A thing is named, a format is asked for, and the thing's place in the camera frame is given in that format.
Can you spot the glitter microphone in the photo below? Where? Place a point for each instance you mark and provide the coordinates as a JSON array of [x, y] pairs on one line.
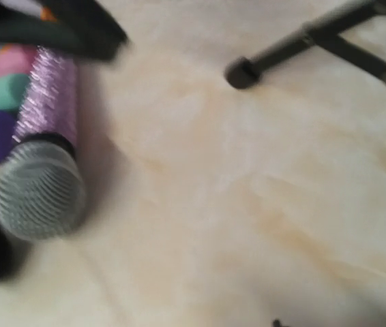
[[42, 194]]

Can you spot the teal microphone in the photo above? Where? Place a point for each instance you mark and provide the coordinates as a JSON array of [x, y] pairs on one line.
[[12, 91]]

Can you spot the pink microphone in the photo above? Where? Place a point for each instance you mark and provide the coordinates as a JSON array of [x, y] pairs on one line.
[[16, 60]]

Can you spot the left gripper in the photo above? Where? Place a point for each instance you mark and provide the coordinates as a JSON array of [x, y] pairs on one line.
[[81, 28]]

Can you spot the black tripod microphone stand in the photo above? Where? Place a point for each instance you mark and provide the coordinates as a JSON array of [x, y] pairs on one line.
[[324, 33]]

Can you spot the orange microphone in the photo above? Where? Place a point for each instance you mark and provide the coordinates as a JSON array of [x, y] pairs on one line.
[[47, 15]]

